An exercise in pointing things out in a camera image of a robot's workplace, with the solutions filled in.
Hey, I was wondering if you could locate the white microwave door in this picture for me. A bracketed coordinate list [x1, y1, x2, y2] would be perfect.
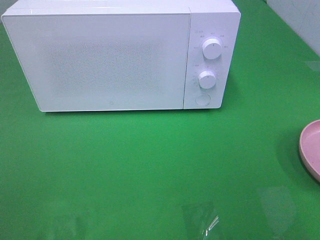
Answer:
[3, 14, 190, 112]

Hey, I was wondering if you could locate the upper white round knob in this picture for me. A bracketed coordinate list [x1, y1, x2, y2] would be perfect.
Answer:
[202, 37, 223, 60]

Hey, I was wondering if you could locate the white microwave oven body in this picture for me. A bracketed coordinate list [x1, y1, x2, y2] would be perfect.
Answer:
[1, 0, 241, 110]

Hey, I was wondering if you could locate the pink round plate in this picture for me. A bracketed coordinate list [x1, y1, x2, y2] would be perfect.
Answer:
[299, 119, 320, 182]

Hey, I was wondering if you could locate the round white door-release button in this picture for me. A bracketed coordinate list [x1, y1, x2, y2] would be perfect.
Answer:
[195, 94, 211, 106]

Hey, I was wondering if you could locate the white round knob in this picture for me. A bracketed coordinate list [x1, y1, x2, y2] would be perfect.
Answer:
[198, 70, 217, 90]
[202, 37, 223, 60]

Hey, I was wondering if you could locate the lower white round knob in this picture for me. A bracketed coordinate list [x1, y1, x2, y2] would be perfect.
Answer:
[198, 70, 217, 90]

